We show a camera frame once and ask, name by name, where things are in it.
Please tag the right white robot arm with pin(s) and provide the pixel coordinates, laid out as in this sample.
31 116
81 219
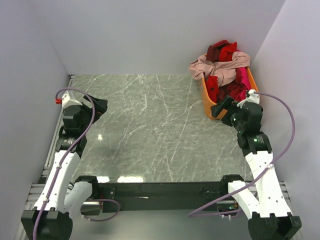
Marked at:
262 200

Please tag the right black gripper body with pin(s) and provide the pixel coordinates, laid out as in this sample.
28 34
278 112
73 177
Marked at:
232 118

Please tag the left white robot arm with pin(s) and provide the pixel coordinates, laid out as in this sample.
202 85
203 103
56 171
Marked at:
57 207

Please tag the aluminium frame rail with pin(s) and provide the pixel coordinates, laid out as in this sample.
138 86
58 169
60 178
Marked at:
37 187

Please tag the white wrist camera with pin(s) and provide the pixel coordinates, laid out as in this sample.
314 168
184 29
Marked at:
251 97
67 99

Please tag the pink t shirt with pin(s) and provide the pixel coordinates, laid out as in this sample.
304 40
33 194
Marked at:
201 68

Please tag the magenta t shirt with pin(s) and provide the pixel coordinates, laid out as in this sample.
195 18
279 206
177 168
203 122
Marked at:
242 82

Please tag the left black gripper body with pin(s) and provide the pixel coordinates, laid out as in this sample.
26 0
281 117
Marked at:
87 113

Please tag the black base beam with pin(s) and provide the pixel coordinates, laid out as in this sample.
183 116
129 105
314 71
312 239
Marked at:
158 196

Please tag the bright red t shirt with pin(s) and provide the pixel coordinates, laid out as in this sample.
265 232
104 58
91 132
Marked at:
226 53

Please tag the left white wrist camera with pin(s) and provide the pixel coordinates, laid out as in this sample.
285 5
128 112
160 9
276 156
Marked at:
67 99

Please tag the dark maroon t shirt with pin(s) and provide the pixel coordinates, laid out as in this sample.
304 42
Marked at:
213 52

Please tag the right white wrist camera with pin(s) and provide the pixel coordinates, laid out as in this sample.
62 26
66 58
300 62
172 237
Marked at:
251 97

